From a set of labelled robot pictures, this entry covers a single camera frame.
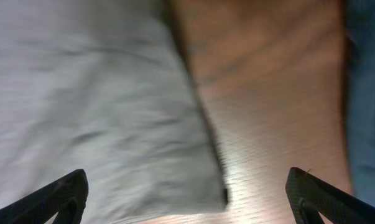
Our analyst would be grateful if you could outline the grey shorts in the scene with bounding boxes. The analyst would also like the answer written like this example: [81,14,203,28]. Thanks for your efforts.
[0,0,227,223]

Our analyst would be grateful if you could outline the navy blue shorts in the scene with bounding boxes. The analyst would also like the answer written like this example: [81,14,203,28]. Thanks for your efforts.
[346,0,375,207]

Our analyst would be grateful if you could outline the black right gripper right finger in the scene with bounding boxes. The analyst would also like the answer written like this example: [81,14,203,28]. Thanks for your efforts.
[285,167,375,224]

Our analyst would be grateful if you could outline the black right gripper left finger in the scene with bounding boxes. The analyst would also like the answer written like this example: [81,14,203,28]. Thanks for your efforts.
[0,169,88,224]

